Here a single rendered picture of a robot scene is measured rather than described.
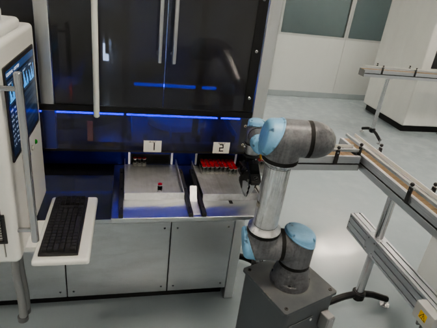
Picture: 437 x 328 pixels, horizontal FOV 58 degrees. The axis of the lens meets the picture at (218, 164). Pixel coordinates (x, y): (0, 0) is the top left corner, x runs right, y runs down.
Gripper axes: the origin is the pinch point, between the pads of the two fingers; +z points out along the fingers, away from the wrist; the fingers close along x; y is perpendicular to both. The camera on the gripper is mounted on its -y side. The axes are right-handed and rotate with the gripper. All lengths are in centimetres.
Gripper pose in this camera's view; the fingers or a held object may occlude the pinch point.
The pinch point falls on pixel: (246, 194)
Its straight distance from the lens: 180.2
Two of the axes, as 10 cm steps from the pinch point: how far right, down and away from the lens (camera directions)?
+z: -1.1, 9.0, 4.3
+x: -9.7, -0.1, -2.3
